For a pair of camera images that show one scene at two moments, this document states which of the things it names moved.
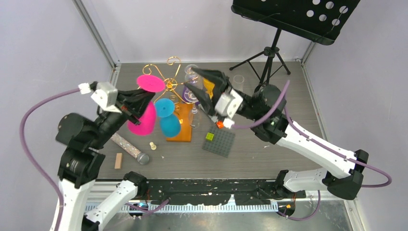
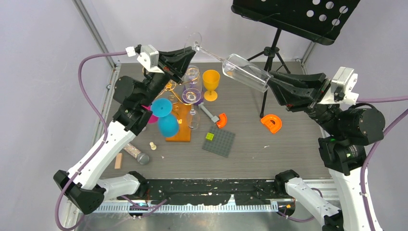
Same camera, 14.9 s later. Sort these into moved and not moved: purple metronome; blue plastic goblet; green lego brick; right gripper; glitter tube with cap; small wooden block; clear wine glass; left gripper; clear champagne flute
Moved: left gripper; right gripper; clear champagne flute
Not moved: clear wine glass; blue plastic goblet; green lego brick; glitter tube with cap; small wooden block; purple metronome
